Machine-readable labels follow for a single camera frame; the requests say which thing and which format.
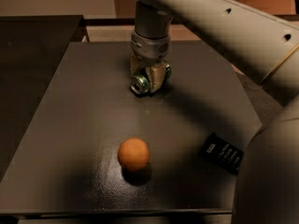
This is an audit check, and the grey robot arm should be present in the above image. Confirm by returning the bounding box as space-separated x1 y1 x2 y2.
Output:
138 0 299 224

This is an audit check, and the green soda can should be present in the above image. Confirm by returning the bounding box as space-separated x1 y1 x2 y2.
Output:
130 63 172 95

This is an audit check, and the black snack bar wrapper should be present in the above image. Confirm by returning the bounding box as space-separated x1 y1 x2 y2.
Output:
200 133 244 175

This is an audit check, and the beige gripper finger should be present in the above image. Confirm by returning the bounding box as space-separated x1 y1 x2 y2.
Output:
147 62 166 93
130 54 146 76

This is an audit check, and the orange fruit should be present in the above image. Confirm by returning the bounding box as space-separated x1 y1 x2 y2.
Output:
118 137 150 173

